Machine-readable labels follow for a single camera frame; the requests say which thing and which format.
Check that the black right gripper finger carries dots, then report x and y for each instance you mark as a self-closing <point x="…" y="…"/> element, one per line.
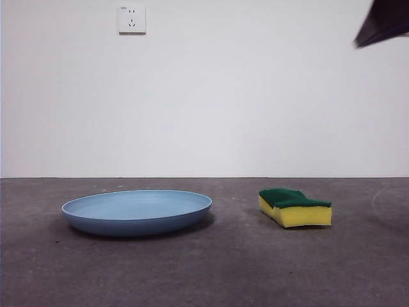
<point x="386" y="22"/>

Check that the yellow sponge with green pad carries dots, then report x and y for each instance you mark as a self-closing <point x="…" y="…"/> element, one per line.
<point x="300" y="215"/>

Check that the light blue round plate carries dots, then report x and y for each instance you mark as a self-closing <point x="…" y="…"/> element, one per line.
<point x="134" y="217"/>

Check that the white wall socket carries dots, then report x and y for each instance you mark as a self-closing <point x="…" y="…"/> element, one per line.
<point x="132" y="20"/>

